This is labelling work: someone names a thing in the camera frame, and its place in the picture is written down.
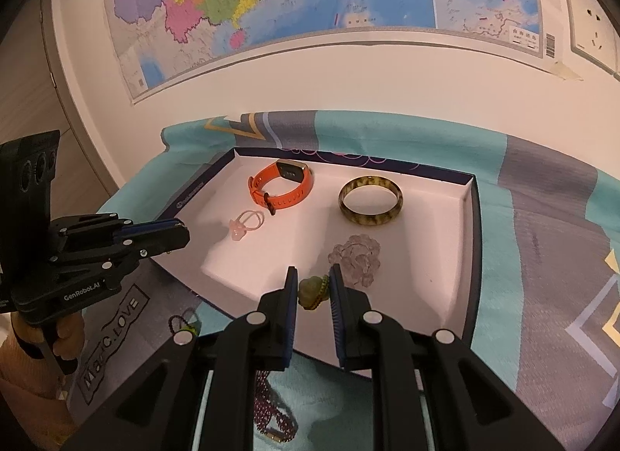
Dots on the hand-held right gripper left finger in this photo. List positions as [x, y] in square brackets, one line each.
[289, 315]

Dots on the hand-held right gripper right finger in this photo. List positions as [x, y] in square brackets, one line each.
[336, 315]

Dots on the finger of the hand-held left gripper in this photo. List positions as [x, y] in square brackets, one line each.
[121, 227]
[164, 240]

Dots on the dark blue box tray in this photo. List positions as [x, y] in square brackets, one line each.
[300, 237]

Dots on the tortoiseshell bangle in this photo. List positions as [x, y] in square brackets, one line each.
[368, 221]

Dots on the orange wristwatch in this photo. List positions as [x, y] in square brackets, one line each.
[261, 180]

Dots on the person's left forearm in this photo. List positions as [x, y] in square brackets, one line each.
[24, 383]

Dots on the person's left hand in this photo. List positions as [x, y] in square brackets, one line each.
[65, 339]

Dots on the beige cabinet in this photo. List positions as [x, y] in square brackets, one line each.
[38, 92]

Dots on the teal patterned tablecloth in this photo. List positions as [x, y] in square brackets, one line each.
[533, 237]

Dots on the white wall socket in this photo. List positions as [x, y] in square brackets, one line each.
[591, 24]

